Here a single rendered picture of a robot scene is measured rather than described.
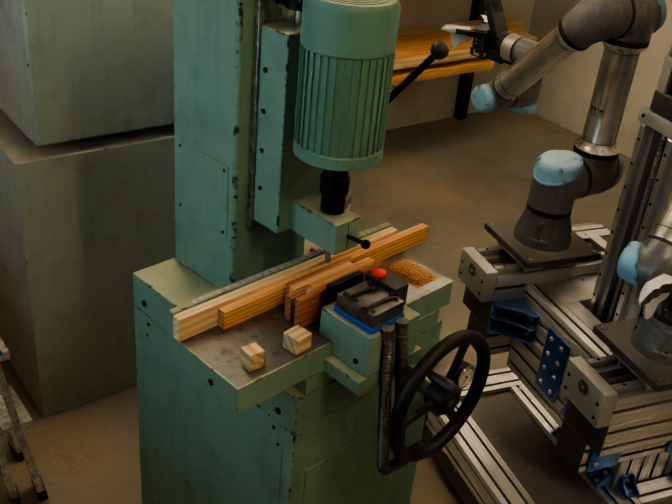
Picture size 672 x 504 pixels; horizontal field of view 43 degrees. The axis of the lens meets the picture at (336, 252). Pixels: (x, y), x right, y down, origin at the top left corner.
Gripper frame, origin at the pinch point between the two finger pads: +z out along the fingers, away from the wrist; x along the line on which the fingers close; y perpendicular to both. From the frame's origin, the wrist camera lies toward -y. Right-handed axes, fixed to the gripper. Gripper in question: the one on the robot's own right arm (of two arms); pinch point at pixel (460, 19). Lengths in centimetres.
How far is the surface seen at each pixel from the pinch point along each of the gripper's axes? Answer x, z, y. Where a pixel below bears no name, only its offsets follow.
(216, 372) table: -123, -74, 17
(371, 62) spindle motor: -83, -67, -29
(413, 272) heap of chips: -71, -66, 23
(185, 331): -123, -63, 15
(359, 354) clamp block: -99, -84, 19
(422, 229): -59, -55, 22
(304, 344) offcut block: -106, -77, 18
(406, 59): 88, 131, 75
